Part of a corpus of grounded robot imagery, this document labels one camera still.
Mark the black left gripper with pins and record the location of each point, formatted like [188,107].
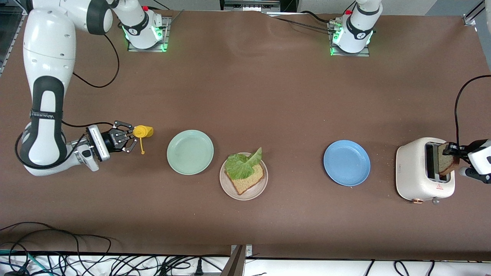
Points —
[470,148]

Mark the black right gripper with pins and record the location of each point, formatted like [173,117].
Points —
[109,141]

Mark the brown bread slice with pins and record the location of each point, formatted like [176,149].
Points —
[447,164]
[249,184]

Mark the yellow mustard squeeze bottle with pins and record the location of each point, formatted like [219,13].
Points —
[145,131]

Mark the green lettuce leaf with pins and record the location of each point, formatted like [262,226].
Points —
[239,166]

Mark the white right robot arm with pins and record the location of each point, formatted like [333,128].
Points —
[50,96]

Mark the mint green plate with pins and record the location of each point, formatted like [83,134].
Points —
[190,152]

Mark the blue plate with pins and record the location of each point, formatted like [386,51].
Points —
[347,163]

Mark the beige plate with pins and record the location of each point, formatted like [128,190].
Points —
[253,193]

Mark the white toaster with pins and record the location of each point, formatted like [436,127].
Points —
[412,172]

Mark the black power plug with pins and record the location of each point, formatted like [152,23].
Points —
[198,267]

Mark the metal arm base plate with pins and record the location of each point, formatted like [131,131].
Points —
[166,27]
[353,55]

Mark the aluminium corner bracket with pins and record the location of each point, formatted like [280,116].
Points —
[468,21]
[23,11]

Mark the grey metal stand bracket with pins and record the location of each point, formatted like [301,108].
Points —
[236,264]

